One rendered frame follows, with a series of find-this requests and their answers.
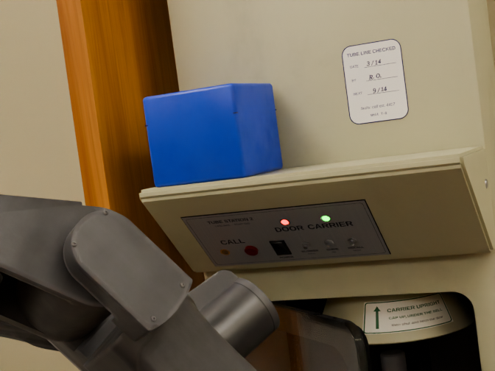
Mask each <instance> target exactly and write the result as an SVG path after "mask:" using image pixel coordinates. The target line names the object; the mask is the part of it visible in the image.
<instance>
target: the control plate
mask: <svg viewBox="0 0 495 371"><path fill-rule="evenodd" d="M322 215H329V216H330V217H331V221H330V222H324V221H322V220H321V219H320V217H321V216H322ZM181 219H182V220H183V222H184V223H185V225H186V226H187V228H188V229H189V230H190V231H191V233H192V235H193V236H194V237H195V238H196V240H197V242H198V243H199V244H200V246H201V247H202V248H203V250H204V251H205V253H206V254H207V256H208V257H209V258H210V259H211V261H212V263H213V264H214V265H215V266H233V265H244V264H264V263H275V262H286V261H306V260H317V259H327V258H348V257H359V256H369V255H389V254H391V253H390V251H389V249H388V247H387V245H386V243H385V240H384V238H383V236H382V234H381V232H380V230H379V227H378V225H377V223H376V221H375V219H374V217H373V215H372V213H371V210H370V208H369V207H368V204H367V202H366V201H365V199H358V200H351V201H343V202H328V203H320V204H312V205H298V206H290V207H282V208H268V209H260V210H251V211H237V212H229V213H215V214H207V215H199V216H185V217H181ZM280 219H288V220H290V224H289V225H282V224H281V223H280ZM349 238H353V239H356V240H357V243H356V244H354V246H351V245H350V243H348V239H349ZM327 239H328V240H331V241H333V243H334V244H333V245H331V246H330V247H327V246H326V245H325V243H324V241H325V240H327ZM277 240H284V241H285V243H286V244H287V246H288V247H289V250H290V251H291V253H292V254H291V255H277V254H276V252H275V250H274V249H273V247H272V246H271V244H270V243H269V241H277ZM304 241H306V242H309V243H310V245H311V246H310V247H308V248H307V249H306V250H305V249H304V248H303V246H302V244H301V243H302V242H304ZM246 246H254V247H256V248H257V249H258V250H259V251H258V254H257V255H248V254H247V253H246V252H245V247H246ZM221 249H227V250H229V251H230V254H229V255H223V254H222V253H221V252H220V250H221Z"/></svg>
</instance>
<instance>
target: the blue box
mask: <svg viewBox="0 0 495 371"><path fill-rule="evenodd" d="M143 104H144V115H145V120H146V125H145V127H147V135H148V141H149V147H150V157H151V162H152V173H153V178H154V184H155V186H156V187H159V188H160V187H167V186H179V185H186V184H193V183H205V182H212V181H219V180H231V179H238V178H244V177H250V176H253V175H257V174H263V173H266V172H272V171H275V170H279V169H281V168H282V167H283V163H282V157H281V147H280V141H279V135H278V125H277V118H276V112H275V111H276V108H275V102H274V96H273V87H272V85H271V84H270V83H228V84H224V85H215V86H211V87H206V88H197V89H192V90H187V91H178V92H174V93H165V94H161V95H156V96H147V97H145V98H144V99H143Z"/></svg>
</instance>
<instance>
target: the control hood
mask: <svg viewBox="0 0 495 371"><path fill-rule="evenodd" d="M139 199H140V200H141V201H142V203H143V204H144V206H145V207H146V208H147V210H148V211H149V212H150V213H151V215H152V217H153V218H154V219H155V221H156V222H157V223H158V224H159V226H160V227H161V229H162V230H163V231H164V232H165V234H166V235H167V236H168V238H169V239H170V241H171V242H172V243H173V244H174V246H175V247H176V249H177V250H178V252H179V253H180V254H181V255H182V256H183V258H184V259H185V261H186V262H187V264H188V265H189V266H190V267H191V268H192V270H193V271H194V272H216V271H221V270H238V269H259V268H270V267H281V266H303V265H313V264H335V263H345V262H357V261H378V260H389V259H400V258H421V257H432V256H443V255H464V254H475V253H487V252H492V251H493V250H494V248H495V225H494V213H493V207H492V200H491V189H490V183H489V176H488V164H487V157H486V151H485V149H483V148H482V146H473V147H466V148H459V149H447V150H441V151H434V152H422V153H415V154H408V155H396V156H390V157H383V158H371V159H364V160H352V161H345V162H339V163H326V164H320V165H313V166H301V167H294V168H288V169H279V170H275V171H272V172H266V173H263V174H257V175H253V176H250V177H244V178H238V179H231V180H219V181H212V182H205V183H193V184H186V185H174V186H167V187H160V188H159V187H153V188H147V189H143V190H141V193H139ZM358 199H365V201H366V202H367V204H368V207H369V208H370V210H371V213H372V215H373V217H374V219H375V221H376V223H377V225H378V227H379V230H380V232H381V234H382V236H383V238H384V240H385V243H386V245H387V247H388V249H389V251H390V253H391V254H389V255H369V256H359V257H348V258H327V259H317V260H306V261H286V262H275V263H264V264H244V265H233V266H215V265H214V264H213V263H212V261H211V259H210V258H209V257H208V256H207V254H206V253H205V251H204V250H203V248H202V247H201V246H200V244H199V243H198V242H197V240H196V238H195V237H194V236H193V235H192V233H191V231H190V230H189V229H188V228H187V226H186V225H185V223H184V222H183V220H182V219H181V217H185V216H199V215H207V214H215V213H229V212H237V211H251V210H260V209H268V208H282V207H290V206H298V205H312V204H320V203H328V202H343V201H351V200H358Z"/></svg>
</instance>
